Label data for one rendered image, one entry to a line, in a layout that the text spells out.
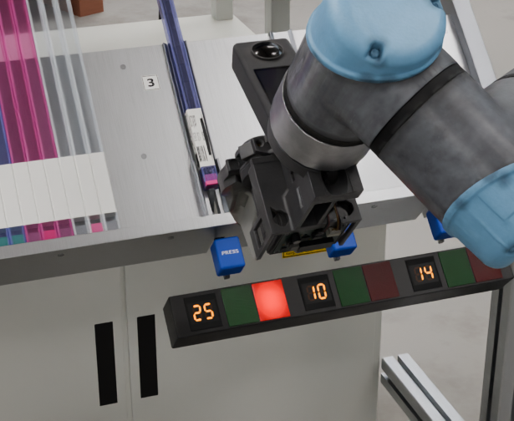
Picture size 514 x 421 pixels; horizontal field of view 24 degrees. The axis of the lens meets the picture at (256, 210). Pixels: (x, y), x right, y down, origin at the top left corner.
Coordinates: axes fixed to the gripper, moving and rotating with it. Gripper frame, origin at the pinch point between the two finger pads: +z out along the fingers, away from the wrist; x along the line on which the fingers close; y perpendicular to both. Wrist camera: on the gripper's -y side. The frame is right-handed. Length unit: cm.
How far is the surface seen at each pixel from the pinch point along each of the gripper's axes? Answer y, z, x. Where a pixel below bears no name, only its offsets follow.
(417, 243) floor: -40, 140, 79
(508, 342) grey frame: 10.0, 24.5, 31.7
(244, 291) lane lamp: 3.5, 10.7, 0.6
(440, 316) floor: -18, 120, 70
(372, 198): -2.3, 7.6, 14.1
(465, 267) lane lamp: 5.0, 10.8, 22.8
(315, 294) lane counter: 5.0, 10.8, 7.2
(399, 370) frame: 4, 57, 32
